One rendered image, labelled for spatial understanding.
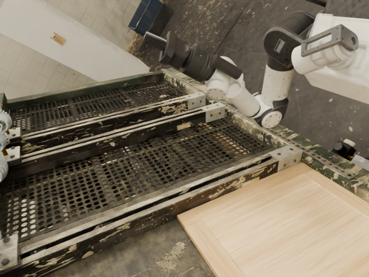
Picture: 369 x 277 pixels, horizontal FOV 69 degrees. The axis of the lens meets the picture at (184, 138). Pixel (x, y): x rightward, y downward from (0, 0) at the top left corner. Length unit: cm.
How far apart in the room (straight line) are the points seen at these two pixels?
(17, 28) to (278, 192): 379
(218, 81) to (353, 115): 150
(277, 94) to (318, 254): 50
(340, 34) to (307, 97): 179
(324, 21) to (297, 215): 57
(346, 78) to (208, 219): 55
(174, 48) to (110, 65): 364
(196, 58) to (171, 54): 8
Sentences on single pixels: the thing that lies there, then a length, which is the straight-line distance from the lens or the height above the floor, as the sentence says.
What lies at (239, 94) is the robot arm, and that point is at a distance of 90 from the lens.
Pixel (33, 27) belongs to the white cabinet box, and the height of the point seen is 168.
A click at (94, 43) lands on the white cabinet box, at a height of 94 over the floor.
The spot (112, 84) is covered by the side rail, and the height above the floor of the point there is 123.
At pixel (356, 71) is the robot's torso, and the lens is 73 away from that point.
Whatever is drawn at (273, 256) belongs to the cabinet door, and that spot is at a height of 121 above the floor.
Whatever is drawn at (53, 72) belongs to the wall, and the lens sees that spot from 579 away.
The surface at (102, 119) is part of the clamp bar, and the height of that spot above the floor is 141.
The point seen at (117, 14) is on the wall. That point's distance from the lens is 573.
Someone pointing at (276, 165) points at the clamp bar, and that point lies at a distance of 108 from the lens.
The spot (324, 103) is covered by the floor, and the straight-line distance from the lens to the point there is 231.
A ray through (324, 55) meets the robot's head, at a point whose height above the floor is 143.
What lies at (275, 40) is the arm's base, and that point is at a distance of 86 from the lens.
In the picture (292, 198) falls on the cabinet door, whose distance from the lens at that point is 101.
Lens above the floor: 193
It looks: 38 degrees down
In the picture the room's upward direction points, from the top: 66 degrees counter-clockwise
